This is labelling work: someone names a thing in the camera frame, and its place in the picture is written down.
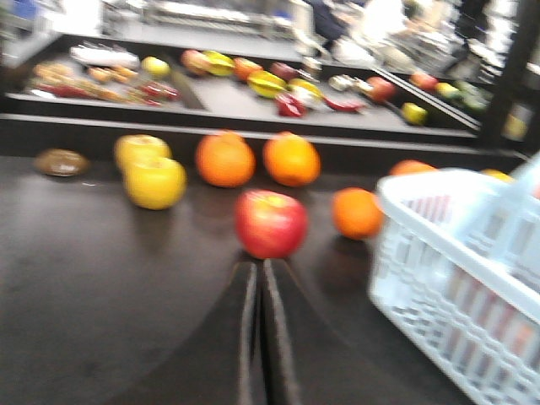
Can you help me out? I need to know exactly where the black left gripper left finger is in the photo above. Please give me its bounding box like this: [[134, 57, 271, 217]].
[[108, 262, 258, 404]]

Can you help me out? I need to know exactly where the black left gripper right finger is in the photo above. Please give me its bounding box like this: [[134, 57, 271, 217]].
[[262, 260, 464, 404]]

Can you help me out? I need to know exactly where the light blue plastic basket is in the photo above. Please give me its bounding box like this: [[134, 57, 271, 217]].
[[368, 156, 539, 404]]

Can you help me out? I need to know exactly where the red apple back left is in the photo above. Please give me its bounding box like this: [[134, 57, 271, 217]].
[[235, 189, 309, 259]]

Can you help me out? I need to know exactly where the small orange centre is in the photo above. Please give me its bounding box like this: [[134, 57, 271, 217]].
[[332, 187, 384, 240]]

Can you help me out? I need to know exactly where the yellow fruit back left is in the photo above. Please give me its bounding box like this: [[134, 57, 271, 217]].
[[123, 156, 187, 210]]

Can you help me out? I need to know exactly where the orange back left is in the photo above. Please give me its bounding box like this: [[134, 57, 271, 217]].
[[195, 131, 256, 188]]

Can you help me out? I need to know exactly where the orange behind centre apple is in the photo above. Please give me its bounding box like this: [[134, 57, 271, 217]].
[[389, 159, 438, 176]]

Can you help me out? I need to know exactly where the yellow fruit back corner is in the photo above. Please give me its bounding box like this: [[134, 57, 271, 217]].
[[114, 134, 172, 171]]

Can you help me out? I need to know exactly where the red bell pepper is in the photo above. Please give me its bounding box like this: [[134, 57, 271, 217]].
[[274, 92, 306, 118]]

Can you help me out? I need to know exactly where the red chili pepper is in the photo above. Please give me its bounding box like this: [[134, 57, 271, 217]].
[[323, 96, 366, 113]]

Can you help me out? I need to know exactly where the brown round fruit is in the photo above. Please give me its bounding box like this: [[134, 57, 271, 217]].
[[34, 148, 90, 177]]

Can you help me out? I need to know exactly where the yellow round fruit right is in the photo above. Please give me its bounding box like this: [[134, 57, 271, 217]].
[[481, 169, 514, 182]]

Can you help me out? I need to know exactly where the yellow starfruit right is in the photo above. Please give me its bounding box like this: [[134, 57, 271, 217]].
[[288, 78, 323, 99]]

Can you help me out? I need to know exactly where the yellow starfruit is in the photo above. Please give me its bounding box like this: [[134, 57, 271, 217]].
[[288, 78, 323, 99], [247, 70, 287, 99]]

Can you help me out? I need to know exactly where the yellow starfruit left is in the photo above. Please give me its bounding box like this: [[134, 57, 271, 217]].
[[247, 70, 287, 99]]

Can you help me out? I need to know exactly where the black rear vegetable tray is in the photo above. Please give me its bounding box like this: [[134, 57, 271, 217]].
[[3, 35, 476, 146]]

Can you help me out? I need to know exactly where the black vertical rack post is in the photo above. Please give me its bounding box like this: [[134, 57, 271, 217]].
[[478, 1, 539, 149]]

